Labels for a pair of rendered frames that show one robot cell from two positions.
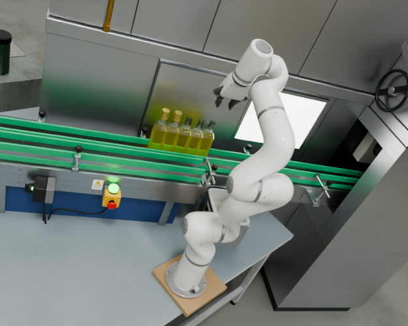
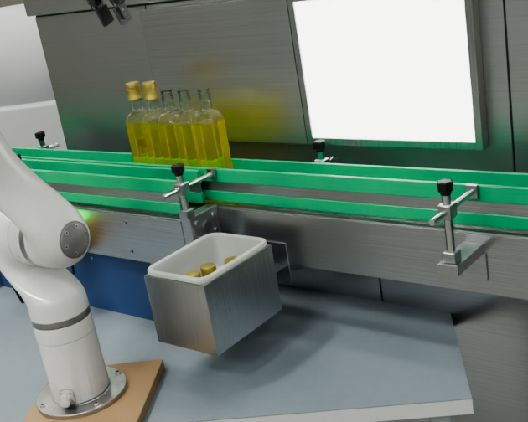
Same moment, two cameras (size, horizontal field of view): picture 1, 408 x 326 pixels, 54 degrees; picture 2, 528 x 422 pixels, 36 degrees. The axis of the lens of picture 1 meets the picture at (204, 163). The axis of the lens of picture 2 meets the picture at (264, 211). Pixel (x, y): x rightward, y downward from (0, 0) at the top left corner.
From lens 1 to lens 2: 205 cm
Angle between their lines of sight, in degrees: 60
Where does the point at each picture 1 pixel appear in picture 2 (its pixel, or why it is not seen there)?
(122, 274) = (19, 370)
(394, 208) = not seen: outside the picture
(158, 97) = (161, 76)
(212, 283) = (116, 411)
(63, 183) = not seen: hidden behind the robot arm
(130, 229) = (114, 325)
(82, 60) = (74, 46)
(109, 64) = (99, 41)
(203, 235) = not seen: outside the picture
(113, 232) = not seen: hidden behind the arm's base
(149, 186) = (111, 225)
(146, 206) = (136, 280)
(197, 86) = (199, 36)
